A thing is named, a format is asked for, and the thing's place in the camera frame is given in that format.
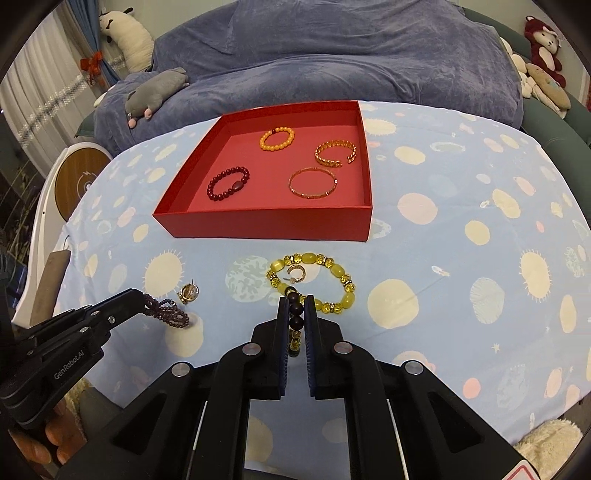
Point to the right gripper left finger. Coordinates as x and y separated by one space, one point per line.
191 422

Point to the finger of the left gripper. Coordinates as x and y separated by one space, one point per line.
117 309
65 326

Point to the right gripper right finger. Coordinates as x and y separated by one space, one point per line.
403 422

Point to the thin gold bangle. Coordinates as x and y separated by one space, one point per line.
312 183

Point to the person's left hand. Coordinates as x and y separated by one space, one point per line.
55 444

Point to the brown cardboard piece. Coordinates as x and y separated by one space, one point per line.
49 286

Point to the white round wooden device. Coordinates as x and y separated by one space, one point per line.
74 171

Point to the cream fluffy rug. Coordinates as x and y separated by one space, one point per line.
549 446

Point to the light blue planet bedsheet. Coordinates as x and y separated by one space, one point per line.
477 265

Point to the gold hoop earring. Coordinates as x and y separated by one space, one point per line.
296 273

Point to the grey mouse plush toy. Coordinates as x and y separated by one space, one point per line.
146 99

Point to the white curtain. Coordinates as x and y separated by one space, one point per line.
44 95

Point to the red cardboard tray box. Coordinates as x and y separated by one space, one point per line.
234 182

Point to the red bow decoration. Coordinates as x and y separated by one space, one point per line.
92 67

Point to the white sheep plush toy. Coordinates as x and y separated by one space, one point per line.
130 36

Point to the purple-blue plush blanket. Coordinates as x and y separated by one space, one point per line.
250 54

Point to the beige plush toy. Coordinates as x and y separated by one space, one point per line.
537 83

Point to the red monkey plush toy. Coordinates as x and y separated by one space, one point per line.
545 44

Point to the green bed frame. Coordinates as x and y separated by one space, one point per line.
565 141

